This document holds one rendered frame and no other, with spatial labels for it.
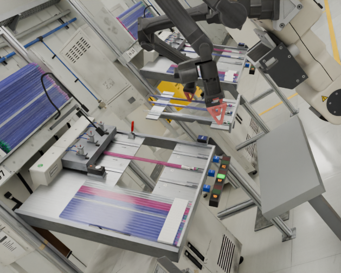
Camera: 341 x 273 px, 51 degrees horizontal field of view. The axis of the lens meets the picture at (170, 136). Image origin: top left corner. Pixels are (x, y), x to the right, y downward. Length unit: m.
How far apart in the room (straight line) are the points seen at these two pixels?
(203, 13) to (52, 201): 1.03
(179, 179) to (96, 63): 1.41
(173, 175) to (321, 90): 0.75
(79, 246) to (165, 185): 2.00
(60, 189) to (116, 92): 1.31
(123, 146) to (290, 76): 0.95
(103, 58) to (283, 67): 1.69
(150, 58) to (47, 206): 1.57
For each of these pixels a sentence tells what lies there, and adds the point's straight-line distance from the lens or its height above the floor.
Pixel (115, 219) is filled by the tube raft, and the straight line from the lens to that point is 1.51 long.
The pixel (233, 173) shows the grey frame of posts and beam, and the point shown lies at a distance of 1.97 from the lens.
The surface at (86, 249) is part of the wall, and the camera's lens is 3.57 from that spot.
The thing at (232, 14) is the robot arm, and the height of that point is 1.24.
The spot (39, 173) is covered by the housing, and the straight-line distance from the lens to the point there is 1.72.
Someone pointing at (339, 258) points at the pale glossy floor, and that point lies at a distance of 1.99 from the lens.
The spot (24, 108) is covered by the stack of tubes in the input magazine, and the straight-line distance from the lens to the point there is 1.83.
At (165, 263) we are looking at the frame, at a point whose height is 0.73.
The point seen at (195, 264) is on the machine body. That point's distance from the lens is 1.95.
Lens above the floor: 1.37
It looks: 14 degrees down
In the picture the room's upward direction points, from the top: 42 degrees counter-clockwise
